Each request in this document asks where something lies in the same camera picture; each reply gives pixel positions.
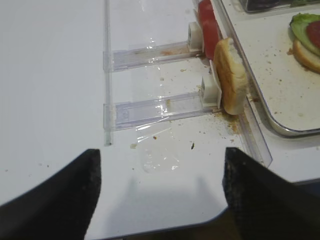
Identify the white pusher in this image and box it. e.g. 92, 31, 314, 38
187, 9, 204, 53
200, 60, 222, 109

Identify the clear left inner rail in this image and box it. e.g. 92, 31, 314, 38
195, 4, 273, 167

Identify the metal baking tray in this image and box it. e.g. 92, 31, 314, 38
212, 0, 320, 136

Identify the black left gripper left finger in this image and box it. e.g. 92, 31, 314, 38
0, 149, 102, 240

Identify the white pusher lower left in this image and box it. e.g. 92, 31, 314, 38
200, 60, 222, 109

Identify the clear upper left track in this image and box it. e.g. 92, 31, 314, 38
103, 41, 204, 73

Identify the tomato slice on tray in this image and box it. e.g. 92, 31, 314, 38
306, 20, 320, 49

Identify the standing tomato slice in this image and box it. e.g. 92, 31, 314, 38
198, 0, 220, 60

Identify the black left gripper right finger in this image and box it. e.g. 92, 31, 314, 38
222, 147, 320, 240

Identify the white pusher upper left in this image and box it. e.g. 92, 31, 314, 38
187, 9, 204, 53

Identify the clear track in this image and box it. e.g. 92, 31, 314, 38
103, 90, 222, 132
103, 41, 204, 73

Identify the clear plastic container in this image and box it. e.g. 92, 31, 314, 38
237, 0, 320, 13

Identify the bottom bun on tray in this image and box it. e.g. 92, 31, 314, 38
292, 39, 320, 74

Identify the standing bread slice left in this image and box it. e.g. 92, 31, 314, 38
213, 37, 249, 116

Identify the lettuce leaf on tray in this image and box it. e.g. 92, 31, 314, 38
289, 13, 320, 56

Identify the clear lower left track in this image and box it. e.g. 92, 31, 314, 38
103, 90, 222, 132

